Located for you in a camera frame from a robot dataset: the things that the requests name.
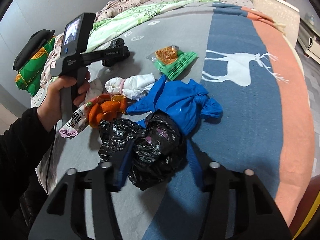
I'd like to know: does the large black trash bag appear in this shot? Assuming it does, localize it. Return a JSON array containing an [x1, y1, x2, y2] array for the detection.
[[98, 110, 187, 191]]

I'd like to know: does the green cracker snack packet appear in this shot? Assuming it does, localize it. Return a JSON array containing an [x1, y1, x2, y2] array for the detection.
[[146, 45, 197, 81]]

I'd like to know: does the cream low tv cabinet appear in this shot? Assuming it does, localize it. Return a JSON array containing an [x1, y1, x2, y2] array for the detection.
[[298, 18, 320, 64]]

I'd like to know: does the green orange folded blanket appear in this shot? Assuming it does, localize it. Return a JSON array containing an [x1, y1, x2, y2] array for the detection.
[[15, 36, 55, 96]]

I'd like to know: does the white crumpled tissue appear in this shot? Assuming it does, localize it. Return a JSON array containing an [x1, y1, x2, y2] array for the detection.
[[105, 73, 156, 101]]

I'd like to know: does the white pink snack wrapper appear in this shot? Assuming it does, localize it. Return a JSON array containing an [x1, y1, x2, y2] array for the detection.
[[59, 96, 99, 138]]

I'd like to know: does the person's left forearm black sleeve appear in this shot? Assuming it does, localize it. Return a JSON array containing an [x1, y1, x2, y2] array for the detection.
[[1, 107, 55, 239]]

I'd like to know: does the cream bedside cabinet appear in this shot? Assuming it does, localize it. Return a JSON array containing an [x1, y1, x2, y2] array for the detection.
[[252, 0, 300, 47]]

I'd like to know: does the black folded cloth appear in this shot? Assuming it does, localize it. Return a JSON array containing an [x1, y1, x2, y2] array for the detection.
[[13, 29, 55, 71]]

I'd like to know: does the light green quilt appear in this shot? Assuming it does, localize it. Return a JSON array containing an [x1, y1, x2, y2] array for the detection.
[[86, 0, 218, 53]]

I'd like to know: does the person's left hand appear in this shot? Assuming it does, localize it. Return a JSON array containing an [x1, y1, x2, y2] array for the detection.
[[37, 76, 77, 132]]

